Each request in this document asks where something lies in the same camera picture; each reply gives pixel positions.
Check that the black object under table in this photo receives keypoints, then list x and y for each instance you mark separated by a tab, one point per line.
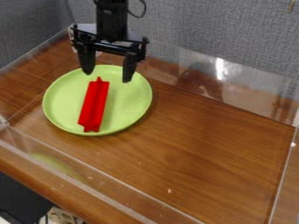
22	202

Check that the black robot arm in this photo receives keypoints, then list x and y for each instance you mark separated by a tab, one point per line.
109	36

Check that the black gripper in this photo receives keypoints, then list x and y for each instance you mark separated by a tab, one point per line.
89	43

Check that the light green round plate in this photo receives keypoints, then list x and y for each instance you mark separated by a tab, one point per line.
129	100

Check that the red star-profile carrot bar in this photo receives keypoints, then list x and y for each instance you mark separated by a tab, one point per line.
94	105

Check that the clear acrylic enclosure walls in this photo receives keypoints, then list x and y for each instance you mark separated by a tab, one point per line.
211	158

